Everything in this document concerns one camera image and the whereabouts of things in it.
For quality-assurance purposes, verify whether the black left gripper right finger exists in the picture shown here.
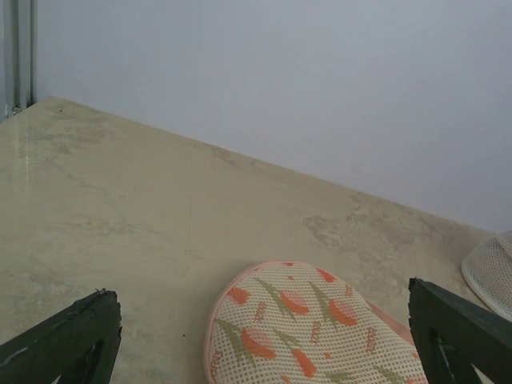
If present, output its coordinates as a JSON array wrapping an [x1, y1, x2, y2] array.
[[408, 278, 511, 383]]

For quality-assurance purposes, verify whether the aluminium frame post left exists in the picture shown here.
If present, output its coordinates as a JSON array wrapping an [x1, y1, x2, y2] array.
[[1, 0, 37, 121]]

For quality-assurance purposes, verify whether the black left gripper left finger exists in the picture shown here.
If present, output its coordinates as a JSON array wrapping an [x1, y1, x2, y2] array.
[[1, 289, 122, 383]]

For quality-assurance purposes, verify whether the white cylindrical mesh bag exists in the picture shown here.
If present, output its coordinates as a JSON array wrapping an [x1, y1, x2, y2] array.
[[462, 231, 512, 321]]

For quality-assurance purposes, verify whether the floral mesh laundry bag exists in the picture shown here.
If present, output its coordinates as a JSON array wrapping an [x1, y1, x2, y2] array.
[[204, 261, 426, 383]]

